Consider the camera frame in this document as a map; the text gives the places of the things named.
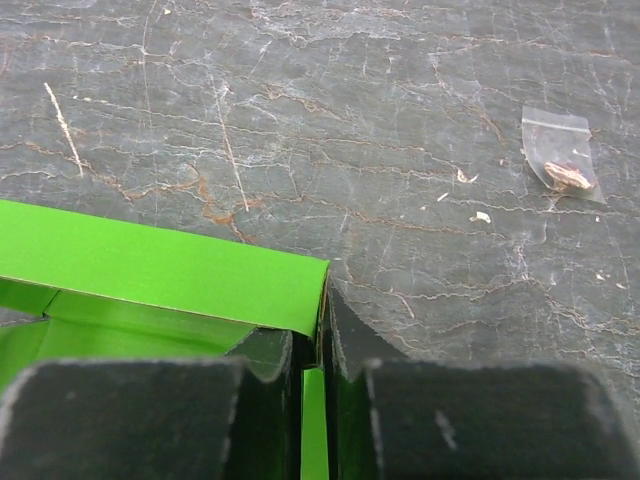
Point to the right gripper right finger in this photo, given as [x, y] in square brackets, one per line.
[393, 417]

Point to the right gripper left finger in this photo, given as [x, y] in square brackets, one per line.
[236, 416]

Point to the green paper box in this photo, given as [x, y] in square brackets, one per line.
[97, 288]

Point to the small clear plastic scrap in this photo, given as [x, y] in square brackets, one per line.
[557, 148]

